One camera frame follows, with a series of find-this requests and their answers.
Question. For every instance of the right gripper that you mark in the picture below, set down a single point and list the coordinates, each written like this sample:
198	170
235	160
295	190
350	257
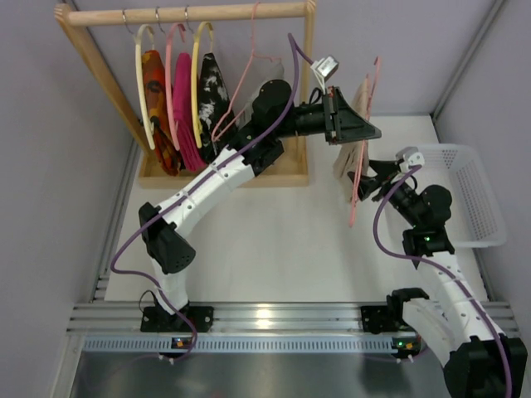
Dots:
390	182

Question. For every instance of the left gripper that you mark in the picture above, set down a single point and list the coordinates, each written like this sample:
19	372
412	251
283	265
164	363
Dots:
330	117

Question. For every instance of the pink wire hanger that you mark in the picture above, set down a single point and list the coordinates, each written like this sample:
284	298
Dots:
359	169
217	132

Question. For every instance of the beige trousers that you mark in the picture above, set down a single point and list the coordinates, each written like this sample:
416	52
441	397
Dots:
349	154

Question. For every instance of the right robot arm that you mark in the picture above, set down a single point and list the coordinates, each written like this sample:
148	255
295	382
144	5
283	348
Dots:
477	358

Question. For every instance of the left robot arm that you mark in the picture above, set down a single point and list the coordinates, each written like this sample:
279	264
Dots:
248	153

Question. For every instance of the grey trousers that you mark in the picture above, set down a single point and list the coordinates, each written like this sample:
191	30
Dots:
276	72

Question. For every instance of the black white patterned trousers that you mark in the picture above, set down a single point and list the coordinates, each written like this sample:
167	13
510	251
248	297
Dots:
212	102

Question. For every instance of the yellow plastic hanger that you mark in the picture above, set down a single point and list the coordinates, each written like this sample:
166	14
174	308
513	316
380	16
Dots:
196	124

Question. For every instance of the magenta trousers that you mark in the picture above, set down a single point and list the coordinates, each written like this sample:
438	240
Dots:
182	113

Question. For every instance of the pink plastic hanger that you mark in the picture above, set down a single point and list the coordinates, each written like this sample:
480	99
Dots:
176	27

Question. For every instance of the orange camouflage trousers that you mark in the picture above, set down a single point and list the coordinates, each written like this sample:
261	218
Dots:
153	77

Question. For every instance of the cream plastic hanger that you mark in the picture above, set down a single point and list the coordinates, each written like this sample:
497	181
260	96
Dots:
138	39

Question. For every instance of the wooden clothes rack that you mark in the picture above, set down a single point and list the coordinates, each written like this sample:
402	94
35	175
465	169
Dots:
290	170

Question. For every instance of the white plastic basket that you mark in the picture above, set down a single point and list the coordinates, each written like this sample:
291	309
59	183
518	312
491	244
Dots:
476	221

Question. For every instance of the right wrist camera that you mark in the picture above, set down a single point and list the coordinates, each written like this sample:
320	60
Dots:
409	158

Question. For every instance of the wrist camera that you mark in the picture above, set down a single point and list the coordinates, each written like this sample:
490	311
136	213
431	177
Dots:
409	158
323	69

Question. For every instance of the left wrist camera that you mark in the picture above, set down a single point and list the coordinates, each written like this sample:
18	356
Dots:
323	69

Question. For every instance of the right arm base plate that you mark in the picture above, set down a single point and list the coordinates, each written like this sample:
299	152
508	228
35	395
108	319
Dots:
380	318

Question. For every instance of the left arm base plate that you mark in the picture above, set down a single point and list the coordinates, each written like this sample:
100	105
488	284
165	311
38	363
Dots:
199	317

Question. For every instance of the aluminium mounting rail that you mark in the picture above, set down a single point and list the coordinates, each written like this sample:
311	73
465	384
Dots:
253	328

